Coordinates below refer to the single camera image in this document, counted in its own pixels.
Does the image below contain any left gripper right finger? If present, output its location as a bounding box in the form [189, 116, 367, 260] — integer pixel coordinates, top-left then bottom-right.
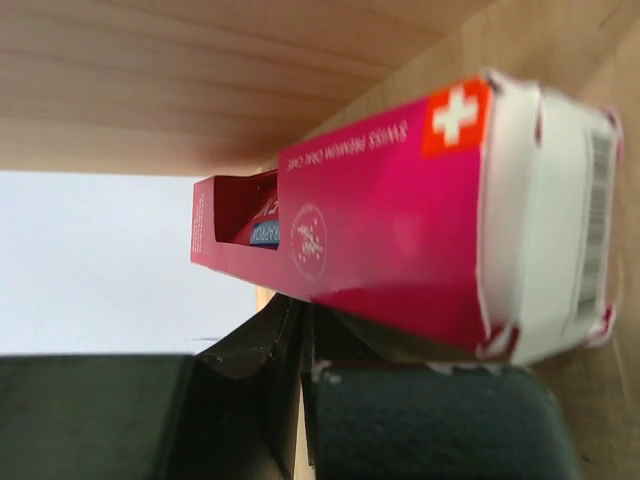
[301, 305, 583, 479]

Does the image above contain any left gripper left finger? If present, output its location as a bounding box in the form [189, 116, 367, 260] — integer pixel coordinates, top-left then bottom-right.
[1, 295, 303, 479]

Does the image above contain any pink toothpaste box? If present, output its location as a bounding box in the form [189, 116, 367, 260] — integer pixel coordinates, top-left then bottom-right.
[190, 69, 623, 364]

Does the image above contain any wooden two-tier shelf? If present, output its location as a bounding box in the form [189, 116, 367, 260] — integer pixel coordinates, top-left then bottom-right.
[1, 1, 639, 479]

